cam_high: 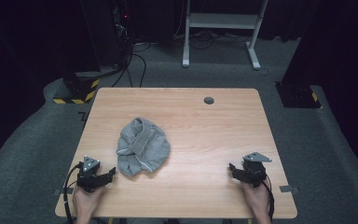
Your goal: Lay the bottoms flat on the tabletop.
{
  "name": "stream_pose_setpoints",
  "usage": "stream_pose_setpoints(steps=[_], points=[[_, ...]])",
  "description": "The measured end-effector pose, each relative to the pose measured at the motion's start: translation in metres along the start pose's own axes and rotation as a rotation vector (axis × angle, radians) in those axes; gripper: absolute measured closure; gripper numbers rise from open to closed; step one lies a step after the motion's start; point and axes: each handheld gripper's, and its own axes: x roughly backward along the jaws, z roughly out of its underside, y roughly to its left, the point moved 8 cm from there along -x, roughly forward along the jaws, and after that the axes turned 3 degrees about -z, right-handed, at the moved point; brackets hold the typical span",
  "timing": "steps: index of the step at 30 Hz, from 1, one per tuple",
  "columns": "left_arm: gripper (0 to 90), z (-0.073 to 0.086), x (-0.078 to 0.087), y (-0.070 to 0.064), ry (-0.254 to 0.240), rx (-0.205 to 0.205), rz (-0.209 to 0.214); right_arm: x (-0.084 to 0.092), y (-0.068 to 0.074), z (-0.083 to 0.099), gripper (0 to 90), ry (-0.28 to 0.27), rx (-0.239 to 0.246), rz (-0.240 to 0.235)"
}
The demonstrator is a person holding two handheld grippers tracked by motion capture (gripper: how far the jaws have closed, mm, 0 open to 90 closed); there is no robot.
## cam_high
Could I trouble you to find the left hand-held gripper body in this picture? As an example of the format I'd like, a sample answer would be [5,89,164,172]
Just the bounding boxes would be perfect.
[76,155,106,193]

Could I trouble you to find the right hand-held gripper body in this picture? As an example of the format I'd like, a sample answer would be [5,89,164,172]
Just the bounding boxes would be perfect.
[241,151,273,189]

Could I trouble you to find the grey shorts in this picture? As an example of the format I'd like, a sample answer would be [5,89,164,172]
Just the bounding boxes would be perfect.
[116,117,172,177]

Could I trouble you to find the person's left hand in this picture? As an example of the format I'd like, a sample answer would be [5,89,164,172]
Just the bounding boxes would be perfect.
[72,186,105,218]

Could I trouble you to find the person's right hand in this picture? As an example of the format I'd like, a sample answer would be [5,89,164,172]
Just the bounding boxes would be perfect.
[241,180,271,218]

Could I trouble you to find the grey tape strip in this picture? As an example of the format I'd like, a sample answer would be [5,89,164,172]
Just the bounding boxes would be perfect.
[279,185,300,194]
[52,187,75,196]

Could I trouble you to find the black yellow striped base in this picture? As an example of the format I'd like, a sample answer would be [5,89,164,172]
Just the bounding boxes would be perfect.
[52,71,102,105]

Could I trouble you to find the black square base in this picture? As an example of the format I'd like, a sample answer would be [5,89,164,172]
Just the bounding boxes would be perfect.
[274,81,322,109]

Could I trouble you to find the dark equipment rack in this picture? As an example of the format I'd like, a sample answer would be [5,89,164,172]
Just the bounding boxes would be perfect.
[111,0,135,68]

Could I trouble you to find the white metal stand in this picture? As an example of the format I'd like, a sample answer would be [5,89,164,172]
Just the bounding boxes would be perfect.
[181,0,269,71]

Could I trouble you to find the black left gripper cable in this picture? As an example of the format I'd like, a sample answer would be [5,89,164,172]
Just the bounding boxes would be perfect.
[62,162,84,224]

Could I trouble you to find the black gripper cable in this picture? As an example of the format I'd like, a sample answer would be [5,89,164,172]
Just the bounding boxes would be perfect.
[260,175,276,222]
[62,162,84,224]

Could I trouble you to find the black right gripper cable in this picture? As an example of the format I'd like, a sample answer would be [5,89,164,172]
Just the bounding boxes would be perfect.
[260,175,276,222]

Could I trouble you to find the black floor cables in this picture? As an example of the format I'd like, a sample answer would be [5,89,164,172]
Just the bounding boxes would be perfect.
[111,41,152,89]

